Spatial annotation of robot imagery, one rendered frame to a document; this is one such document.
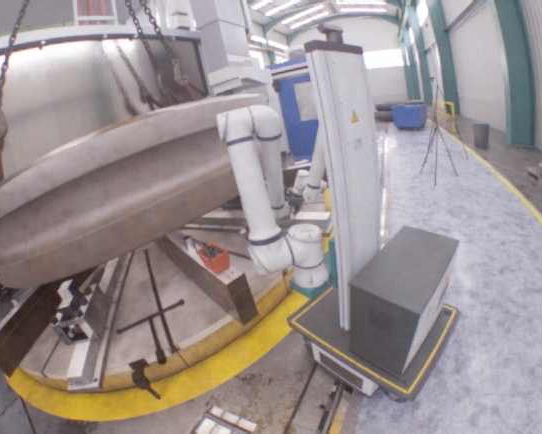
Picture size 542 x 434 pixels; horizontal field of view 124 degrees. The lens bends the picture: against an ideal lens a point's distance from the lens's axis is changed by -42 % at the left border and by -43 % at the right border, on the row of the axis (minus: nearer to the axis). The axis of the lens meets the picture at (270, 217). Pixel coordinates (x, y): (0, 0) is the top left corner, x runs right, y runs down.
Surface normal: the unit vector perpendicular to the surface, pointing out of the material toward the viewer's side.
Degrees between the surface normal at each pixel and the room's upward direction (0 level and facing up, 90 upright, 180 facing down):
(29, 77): 90
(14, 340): 90
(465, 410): 0
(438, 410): 0
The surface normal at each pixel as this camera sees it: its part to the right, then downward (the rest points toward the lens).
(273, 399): -0.21, -0.89
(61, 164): 0.44, 0.29
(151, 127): 0.66, 0.18
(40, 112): 0.88, 0.01
